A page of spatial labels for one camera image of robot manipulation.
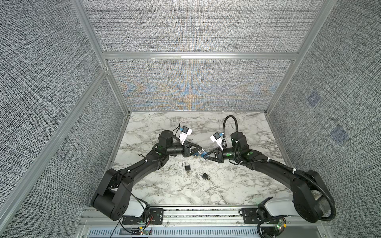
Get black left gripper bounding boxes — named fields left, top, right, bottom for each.
left=166, top=141, right=201, bottom=159

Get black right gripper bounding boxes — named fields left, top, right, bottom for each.
left=203, top=146, right=240, bottom=164

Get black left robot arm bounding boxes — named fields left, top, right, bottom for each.
left=91, top=130, right=202, bottom=221

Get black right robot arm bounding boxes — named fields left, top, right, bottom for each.
left=202, top=132, right=337, bottom=223

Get black padlock with key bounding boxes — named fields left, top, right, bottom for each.
left=182, top=162, right=191, bottom=175

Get black padlock lying flat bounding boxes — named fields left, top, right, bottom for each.
left=196, top=173, right=211, bottom=180

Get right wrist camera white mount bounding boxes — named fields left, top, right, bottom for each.
left=210, top=132, right=227, bottom=151

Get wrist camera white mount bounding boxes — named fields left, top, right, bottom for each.
left=179, top=126, right=192, bottom=145
left=210, top=132, right=227, bottom=151

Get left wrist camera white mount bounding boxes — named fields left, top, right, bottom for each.
left=179, top=126, right=192, bottom=145

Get black corrugated cable right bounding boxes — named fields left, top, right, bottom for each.
left=222, top=115, right=337, bottom=222

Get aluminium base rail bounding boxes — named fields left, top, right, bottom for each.
left=74, top=205, right=331, bottom=238

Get thin black cable left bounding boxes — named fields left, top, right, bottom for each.
left=108, top=178, right=152, bottom=238

